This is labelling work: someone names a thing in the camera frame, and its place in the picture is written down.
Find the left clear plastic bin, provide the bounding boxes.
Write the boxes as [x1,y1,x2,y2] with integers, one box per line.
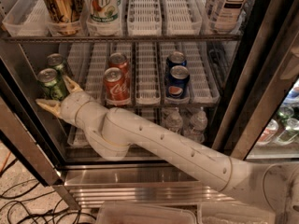
[94,202,197,224]

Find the left clear water bottle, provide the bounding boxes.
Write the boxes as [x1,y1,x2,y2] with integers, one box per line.
[165,111,183,133]

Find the black floor cables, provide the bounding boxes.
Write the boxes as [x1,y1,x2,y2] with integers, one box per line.
[0,158,97,224]

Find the rear blue Pepsi can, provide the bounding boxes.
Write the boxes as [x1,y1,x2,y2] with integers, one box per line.
[165,50,187,78]

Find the clear water bottle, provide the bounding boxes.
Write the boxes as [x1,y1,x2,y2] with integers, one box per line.
[165,111,183,133]
[184,110,208,143]

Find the front blue Pepsi can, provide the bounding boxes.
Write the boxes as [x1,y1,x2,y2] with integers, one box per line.
[166,65,190,99]

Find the right clear plastic bin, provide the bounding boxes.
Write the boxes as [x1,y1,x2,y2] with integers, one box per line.
[197,202,275,224]

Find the Teas Tea bottle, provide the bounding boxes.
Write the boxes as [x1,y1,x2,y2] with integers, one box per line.
[206,0,246,34]

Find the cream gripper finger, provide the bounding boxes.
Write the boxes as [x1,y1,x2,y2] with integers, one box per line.
[36,99,61,119]
[63,75,82,94]

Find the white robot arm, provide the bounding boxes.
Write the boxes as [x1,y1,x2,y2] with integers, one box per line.
[36,76,299,224]

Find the green soda can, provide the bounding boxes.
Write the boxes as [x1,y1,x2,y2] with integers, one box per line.
[37,68,68,101]
[47,53,73,77]

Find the clear plastic bin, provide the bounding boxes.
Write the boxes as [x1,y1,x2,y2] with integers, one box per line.
[94,202,197,224]
[197,202,275,224]

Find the red coca-cola can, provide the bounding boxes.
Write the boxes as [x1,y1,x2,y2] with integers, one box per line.
[108,52,130,86]
[104,67,129,101]

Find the blue pepsi can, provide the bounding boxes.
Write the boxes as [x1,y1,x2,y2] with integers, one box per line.
[166,65,190,99]
[165,50,187,78]

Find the gold tall can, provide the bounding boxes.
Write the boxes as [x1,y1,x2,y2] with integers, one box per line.
[44,0,80,35]

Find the front red Coca-Cola can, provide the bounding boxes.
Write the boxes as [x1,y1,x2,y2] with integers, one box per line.
[104,67,129,101]

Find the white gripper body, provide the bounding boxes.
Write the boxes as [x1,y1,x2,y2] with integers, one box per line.
[60,91,94,129]

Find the right clear water bottle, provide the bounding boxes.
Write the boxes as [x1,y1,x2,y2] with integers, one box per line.
[184,110,208,143]

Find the rear red Coca-Cola can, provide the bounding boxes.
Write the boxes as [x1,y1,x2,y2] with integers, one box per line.
[108,52,130,86]

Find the stainless steel fridge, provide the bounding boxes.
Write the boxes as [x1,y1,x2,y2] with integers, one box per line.
[0,0,299,211]

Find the fridge glass door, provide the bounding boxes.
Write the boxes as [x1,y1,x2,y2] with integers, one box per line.
[211,0,299,160]

